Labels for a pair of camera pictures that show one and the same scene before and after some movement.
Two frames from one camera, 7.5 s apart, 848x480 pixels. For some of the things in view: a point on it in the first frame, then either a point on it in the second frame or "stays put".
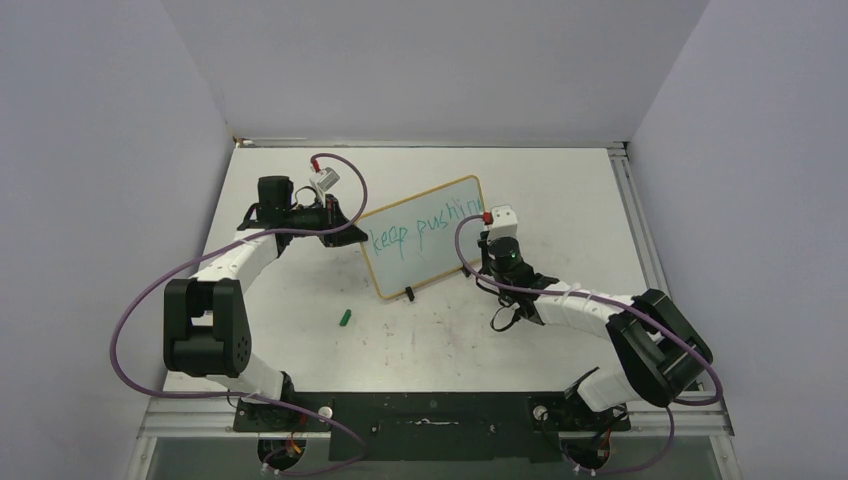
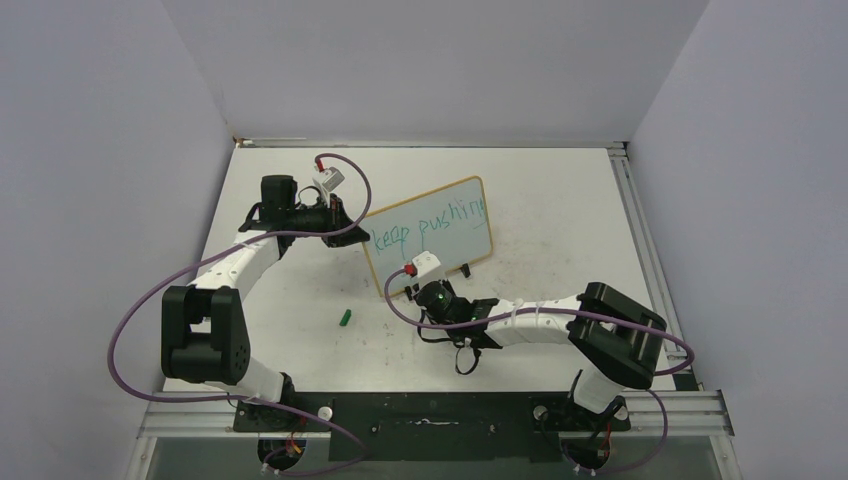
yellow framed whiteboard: x=413 y=240 stays put
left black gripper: x=330 y=215 stays put
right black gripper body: x=486 y=264 to x=446 y=281
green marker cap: x=344 y=320 stays put
